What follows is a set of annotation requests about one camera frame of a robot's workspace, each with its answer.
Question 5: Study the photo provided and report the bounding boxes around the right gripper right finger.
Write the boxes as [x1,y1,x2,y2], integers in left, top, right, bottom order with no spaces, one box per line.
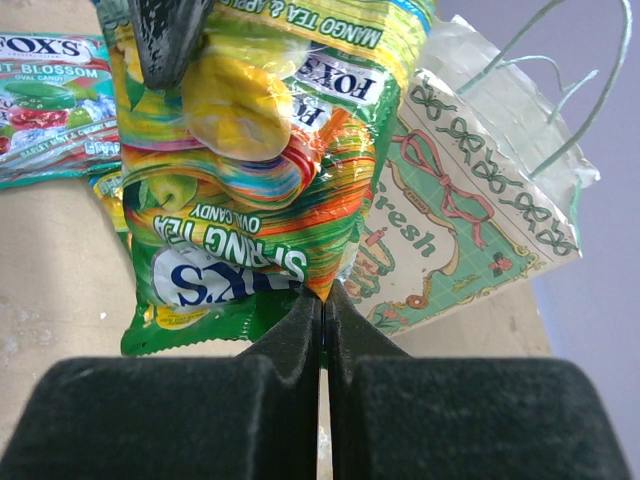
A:
[324,283,631,479]

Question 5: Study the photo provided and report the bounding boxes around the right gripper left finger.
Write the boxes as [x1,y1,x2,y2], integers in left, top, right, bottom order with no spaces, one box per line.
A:
[1,292,320,479]

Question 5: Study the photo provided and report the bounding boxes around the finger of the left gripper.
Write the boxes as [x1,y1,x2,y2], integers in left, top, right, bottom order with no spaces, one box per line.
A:
[129,0,215,90]

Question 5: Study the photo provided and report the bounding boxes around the green Fox's bag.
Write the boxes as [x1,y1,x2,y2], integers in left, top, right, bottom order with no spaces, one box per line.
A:
[89,170,129,234]
[94,1,436,356]

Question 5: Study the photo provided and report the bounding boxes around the teal Fox's candy bag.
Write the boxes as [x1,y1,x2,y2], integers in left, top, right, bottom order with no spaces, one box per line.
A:
[1,32,120,189]

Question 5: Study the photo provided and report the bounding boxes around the green cake paper bag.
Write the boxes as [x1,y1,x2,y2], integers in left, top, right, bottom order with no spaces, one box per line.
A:
[343,16,600,334]

